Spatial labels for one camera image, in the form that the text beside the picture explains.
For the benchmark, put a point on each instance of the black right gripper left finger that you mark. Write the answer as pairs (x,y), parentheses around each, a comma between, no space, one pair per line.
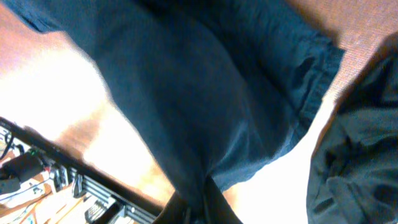
(176,211)

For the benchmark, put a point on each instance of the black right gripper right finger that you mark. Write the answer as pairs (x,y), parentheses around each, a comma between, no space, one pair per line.
(216,209)

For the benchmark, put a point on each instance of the dark blue shorts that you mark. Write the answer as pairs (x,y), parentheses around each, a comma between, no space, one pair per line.
(215,88)

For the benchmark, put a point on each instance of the black garment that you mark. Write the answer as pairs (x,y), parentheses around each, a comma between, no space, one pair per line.
(353,172)

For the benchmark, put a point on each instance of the aluminium table frame rail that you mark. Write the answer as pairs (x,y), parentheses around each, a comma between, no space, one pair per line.
(38,155)

